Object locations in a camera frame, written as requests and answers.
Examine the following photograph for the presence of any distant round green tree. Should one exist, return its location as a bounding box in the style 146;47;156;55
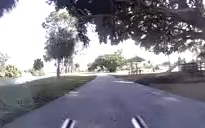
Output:
87;49;128;73

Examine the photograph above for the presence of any roofed shelter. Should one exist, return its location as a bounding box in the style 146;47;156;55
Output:
125;55;147;76

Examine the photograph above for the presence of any palm tree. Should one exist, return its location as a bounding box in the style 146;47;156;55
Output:
61;54;76;75
41;9;80;79

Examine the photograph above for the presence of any grey paved path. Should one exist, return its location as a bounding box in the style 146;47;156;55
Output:
1;73;205;128

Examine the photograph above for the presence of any large spreading dark tree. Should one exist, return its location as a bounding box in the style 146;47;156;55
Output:
0;0;205;58

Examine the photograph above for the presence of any small dark green tree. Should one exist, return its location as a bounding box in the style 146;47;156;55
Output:
31;58;46;77

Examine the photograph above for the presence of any robot's own part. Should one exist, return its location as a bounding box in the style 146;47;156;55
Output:
60;117;77;128
130;114;149;128

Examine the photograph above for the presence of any pond water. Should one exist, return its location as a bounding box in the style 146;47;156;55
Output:
0;74;58;87

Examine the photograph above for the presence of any grass beside water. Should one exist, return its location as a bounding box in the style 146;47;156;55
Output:
0;74;98;128

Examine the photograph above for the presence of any dark wooden structure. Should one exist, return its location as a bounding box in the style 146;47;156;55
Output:
179;61;201;74

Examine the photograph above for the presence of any grass with trees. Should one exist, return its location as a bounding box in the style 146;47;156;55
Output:
111;68;205;105

